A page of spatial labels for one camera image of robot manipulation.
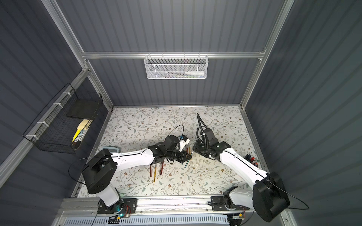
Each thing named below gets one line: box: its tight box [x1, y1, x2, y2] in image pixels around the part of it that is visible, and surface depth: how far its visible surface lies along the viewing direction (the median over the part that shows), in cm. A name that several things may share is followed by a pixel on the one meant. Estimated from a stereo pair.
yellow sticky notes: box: [71, 119, 90, 143], surface depth 74 cm
